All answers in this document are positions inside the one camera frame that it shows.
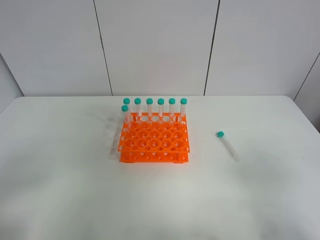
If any orange test tube rack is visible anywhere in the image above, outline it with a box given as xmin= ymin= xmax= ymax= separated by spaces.
xmin=117 ymin=112 xmax=190 ymax=164

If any row tube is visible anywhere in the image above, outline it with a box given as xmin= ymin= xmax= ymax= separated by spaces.
xmin=146 ymin=98 xmax=153 ymax=123
xmin=180 ymin=98 xmax=188 ymax=118
xmin=168 ymin=98 xmax=176 ymax=124
xmin=123 ymin=97 xmax=132 ymax=116
xmin=157 ymin=98 xmax=165 ymax=123
xmin=134 ymin=97 xmax=142 ymax=123

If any green-capped test tube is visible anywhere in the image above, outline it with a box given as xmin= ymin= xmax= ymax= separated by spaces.
xmin=216 ymin=131 xmax=240 ymax=161
xmin=121 ymin=105 xmax=131 ymax=129

